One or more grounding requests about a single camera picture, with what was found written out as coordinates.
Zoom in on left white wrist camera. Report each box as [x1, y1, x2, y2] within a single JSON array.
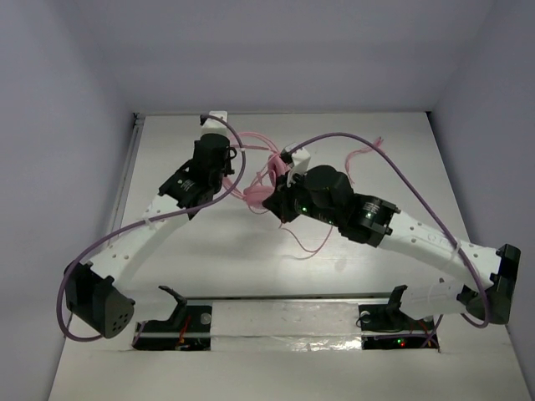
[[200, 110, 228, 136]]

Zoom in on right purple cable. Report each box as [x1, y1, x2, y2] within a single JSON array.
[[290, 132, 490, 327]]

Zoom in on silver foil strip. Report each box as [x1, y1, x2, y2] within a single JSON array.
[[210, 300, 362, 353]]

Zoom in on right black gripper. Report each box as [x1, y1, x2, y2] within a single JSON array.
[[262, 169, 340, 228]]

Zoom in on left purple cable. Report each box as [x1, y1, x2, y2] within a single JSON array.
[[57, 119, 247, 343]]

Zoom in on pink headphone cable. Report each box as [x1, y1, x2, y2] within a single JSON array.
[[250, 134, 388, 261]]

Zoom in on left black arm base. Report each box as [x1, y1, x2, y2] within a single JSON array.
[[131, 286, 212, 352]]

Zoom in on purple cable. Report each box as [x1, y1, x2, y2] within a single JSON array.
[[57, 119, 247, 343], [290, 132, 490, 327]]

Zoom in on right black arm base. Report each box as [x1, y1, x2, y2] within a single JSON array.
[[355, 285, 440, 351]]

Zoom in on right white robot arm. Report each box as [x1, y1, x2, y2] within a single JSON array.
[[262, 165, 521, 328]]

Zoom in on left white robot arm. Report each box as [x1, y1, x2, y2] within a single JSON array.
[[60, 133, 237, 338]]

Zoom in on pink headphones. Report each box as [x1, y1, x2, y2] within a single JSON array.
[[231, 131, 288, 215]]

